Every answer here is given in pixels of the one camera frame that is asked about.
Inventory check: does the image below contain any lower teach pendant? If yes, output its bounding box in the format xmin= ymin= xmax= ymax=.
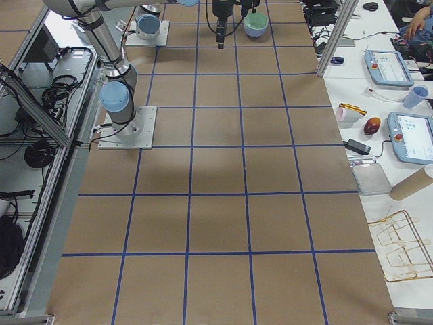
xmin=388 ymin=112 xmax=432 ymax=165

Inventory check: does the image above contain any gold wire rack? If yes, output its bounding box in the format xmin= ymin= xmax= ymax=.
xmin=368 ymin=210 xmax=432 ymax=283

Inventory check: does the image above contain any upper teach pendant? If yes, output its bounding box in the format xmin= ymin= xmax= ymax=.
xmin=364 ymin=50 xmax=414 ymax=87

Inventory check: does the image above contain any teach pendant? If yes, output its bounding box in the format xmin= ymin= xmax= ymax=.
xmin=364 ymin=50 xmax=414 ymax=87
xmin=388 ymin=112 xmax=432 ymax=165

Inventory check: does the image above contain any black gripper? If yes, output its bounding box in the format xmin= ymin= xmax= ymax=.
xmin=212 ymin=0 xmax=260 ymax=49

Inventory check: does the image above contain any light blue plastic cup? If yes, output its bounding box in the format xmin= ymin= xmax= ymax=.
xmin=403 ymin=85 xmax=429 ymax=109

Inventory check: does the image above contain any person hand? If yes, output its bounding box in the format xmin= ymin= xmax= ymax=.
xmin=405 ymin=7 xmax=432 ymax=40

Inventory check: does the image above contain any small blue black device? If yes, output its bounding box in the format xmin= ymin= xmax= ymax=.
xmin=330 ymin=56 xmax=344 ymax=66

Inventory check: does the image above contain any blue bowl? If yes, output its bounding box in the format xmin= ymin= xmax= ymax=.
xmin=244 ymin=24 xmax=268 ymax=38

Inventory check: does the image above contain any pink cup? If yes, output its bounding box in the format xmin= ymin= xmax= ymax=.
xmin=336 ymin=107 xmax=363 ymax=123

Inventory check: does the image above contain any red mango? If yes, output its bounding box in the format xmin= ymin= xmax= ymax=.
xmin=363 ymin=117 xmax=381 ymax=135

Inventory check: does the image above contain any green bowl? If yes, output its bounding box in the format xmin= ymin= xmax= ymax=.
xmin=244 ymin=12 xmax=268 ymax=30

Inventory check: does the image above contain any black cable bundle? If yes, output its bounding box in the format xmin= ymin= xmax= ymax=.
xmin=41 ymin=74 xmax=82 ymax=119

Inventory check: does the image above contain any black computer mouse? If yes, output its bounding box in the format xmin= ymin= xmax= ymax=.
xmin=362 ymin=1 xmax=379 ymax=12

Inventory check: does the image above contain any aluminium frame post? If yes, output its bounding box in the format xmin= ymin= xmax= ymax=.
xmin=317 ymin=0 xmax=359 ymax=77

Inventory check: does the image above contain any black bag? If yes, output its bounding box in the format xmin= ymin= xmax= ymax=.
xmin=0 ymin=215 xmax=24 ymax=279

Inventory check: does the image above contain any black electronics pile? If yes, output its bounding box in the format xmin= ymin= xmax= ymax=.
xmin=302 ymin=0 xmax=339 ymax=27

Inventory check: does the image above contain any black box left shelf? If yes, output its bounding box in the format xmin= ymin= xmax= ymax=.
xmin=23 ymin=24 xmax=60 ymax=71

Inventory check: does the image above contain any gold metal tool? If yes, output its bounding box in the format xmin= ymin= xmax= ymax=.
xmin=339 ymin=103 xmax=367 ymax=116

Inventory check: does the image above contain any black cable coil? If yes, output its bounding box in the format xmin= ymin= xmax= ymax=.
xmin=24 ymin=138 xmax=57 ymax=169

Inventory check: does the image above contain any black power adapter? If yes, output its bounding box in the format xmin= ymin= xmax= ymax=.
xmin=343 ymin=139 xmax=371 ymax=155

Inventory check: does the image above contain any cardboard tube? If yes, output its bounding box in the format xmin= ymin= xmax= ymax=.
xmin=389 ymin=164 xmax=432 ymax=200

